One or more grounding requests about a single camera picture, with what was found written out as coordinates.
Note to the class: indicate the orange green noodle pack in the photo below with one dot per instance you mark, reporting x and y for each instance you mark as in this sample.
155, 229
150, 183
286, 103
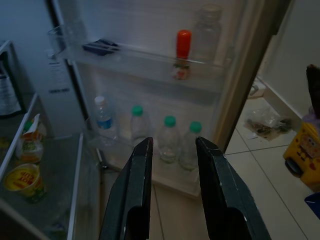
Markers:
30, 147

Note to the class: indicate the blue dustpan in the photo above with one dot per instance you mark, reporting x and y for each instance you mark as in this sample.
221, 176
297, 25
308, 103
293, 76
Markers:
313, 202

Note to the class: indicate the yellow cartoon bin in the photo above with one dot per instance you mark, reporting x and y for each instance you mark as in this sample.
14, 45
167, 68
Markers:
302, 150

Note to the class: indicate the grey steel fridge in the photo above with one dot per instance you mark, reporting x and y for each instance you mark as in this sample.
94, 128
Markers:
30, 30

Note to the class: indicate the yellow noodle cup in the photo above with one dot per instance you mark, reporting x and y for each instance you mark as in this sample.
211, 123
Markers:
22, 182

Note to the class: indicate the white fridge label sticker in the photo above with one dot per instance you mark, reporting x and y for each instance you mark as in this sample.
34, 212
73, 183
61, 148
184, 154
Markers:
58, 72

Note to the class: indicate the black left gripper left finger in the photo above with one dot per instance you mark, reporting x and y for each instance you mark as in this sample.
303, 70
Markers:
130, 187

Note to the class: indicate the glass fridge shelf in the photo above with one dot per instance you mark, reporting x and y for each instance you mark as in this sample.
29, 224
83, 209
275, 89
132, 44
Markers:
62, 162

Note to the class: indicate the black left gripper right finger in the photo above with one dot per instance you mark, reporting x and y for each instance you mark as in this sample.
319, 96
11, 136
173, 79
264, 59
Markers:
225, 195

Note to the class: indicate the dark blue packet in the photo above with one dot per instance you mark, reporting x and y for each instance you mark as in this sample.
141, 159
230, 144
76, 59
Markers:
100, 47

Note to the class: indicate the clear bag of rubbish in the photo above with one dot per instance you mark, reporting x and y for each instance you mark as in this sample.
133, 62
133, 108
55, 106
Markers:
270, 122

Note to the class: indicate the black white packet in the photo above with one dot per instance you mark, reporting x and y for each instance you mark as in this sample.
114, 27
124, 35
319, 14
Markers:
7, 87

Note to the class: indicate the clear jar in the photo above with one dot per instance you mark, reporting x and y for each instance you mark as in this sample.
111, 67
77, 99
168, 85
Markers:
207, 32

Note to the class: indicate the green capped clear bottle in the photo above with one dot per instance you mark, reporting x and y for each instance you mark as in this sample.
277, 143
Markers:
138, 125
168, 140
191, 145

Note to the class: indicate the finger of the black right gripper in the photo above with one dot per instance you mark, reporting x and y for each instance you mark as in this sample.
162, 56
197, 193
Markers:
314, 87

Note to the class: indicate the white capped water bottle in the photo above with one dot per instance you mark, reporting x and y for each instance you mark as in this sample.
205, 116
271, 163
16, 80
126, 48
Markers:
103, 120

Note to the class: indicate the orange capped sauce bottle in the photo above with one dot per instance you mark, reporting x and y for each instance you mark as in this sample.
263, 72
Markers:
183, 43

